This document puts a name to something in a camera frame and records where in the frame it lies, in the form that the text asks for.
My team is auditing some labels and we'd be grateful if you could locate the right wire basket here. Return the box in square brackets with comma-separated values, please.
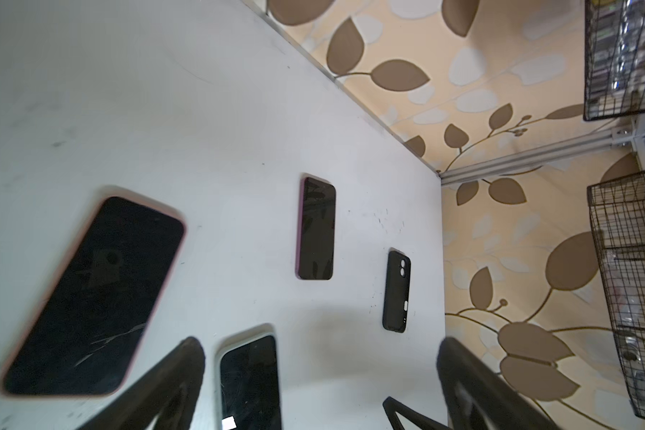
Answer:
[587, 170, 645, 419]

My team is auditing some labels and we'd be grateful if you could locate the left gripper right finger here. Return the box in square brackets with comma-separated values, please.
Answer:
[436, 337, 558, 429]

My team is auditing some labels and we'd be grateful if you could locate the phone in pink case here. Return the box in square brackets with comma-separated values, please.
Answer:
[0, 195, 186, 397]

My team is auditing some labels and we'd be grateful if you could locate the black phone case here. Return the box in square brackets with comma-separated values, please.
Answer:
[382, 248, 411, 333]

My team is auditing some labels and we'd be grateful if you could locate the phone in white case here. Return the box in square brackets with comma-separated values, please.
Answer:
[214, 324, 283, 429]

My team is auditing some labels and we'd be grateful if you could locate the back wire basket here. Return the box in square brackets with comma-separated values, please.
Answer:
[583, 0, 645, 121]

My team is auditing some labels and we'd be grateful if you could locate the wire basket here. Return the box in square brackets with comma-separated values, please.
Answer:
[587, 170, 645, 419]
[583, 0, 645, 121]

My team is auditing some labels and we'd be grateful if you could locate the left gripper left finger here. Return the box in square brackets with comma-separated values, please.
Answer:
[81, 337, 206, 429]

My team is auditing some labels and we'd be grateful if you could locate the purple phone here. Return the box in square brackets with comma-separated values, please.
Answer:
[296, 177, 337, 281]

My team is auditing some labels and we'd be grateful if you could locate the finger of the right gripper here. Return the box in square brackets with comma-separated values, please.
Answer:
[383, 397, 449, 430]

